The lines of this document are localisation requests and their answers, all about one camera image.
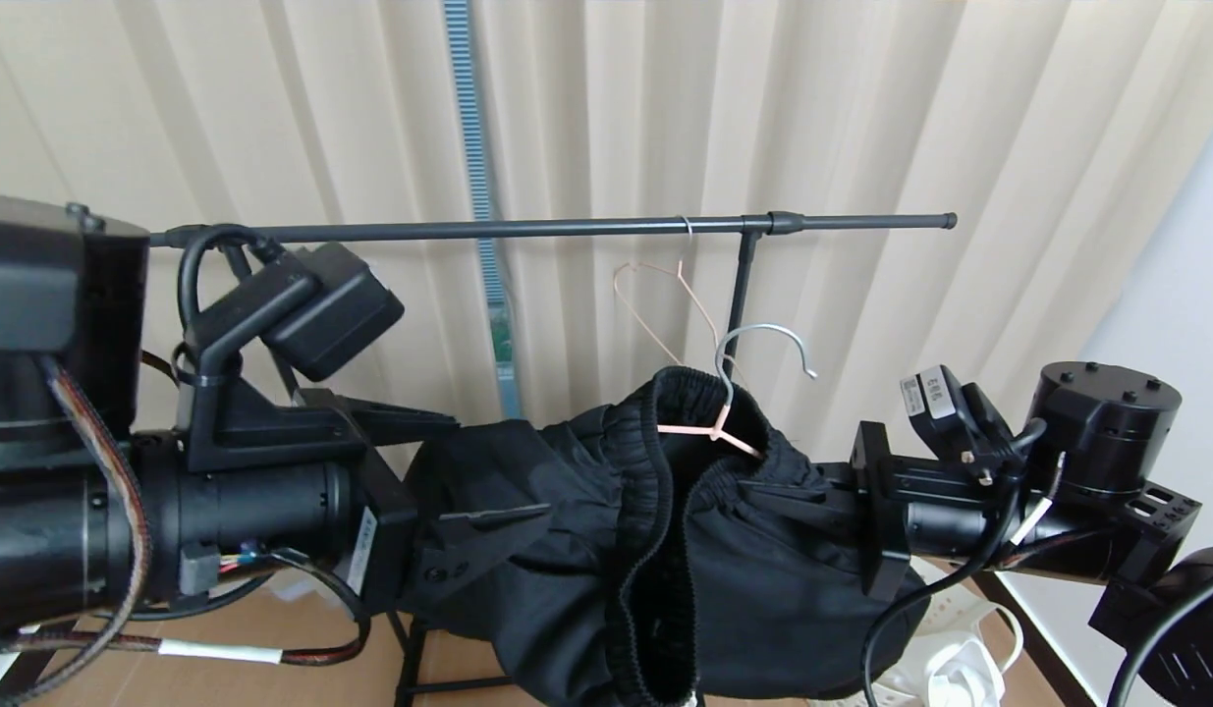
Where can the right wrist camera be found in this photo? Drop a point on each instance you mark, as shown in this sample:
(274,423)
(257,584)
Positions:
(945,412)

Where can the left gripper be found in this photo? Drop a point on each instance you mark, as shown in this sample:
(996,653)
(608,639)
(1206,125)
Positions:
(262,511)

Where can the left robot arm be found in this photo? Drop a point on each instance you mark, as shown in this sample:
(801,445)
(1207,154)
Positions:
(36,295)

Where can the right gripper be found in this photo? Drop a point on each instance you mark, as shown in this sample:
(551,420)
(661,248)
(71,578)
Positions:
(945,520)

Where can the black shorts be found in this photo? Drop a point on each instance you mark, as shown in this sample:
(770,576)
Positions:
(567,550)

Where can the pink clothes hanger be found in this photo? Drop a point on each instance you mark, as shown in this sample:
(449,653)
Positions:
(729,393)
(699,314)

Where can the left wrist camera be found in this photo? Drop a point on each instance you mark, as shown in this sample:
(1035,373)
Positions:
(331,309)

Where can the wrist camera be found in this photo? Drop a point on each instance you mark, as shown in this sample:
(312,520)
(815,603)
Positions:
(331,309)
(945,412)

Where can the white laundry basket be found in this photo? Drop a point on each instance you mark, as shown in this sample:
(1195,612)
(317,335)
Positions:
(945,584)

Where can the beige curtain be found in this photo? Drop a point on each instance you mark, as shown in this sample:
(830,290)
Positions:
(223,98)
(861,118)

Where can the black clothes rack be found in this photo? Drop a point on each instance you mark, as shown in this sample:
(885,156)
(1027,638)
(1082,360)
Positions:
(567,228)

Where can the white garment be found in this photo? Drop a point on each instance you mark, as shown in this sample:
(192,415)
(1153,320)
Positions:
(950,668)

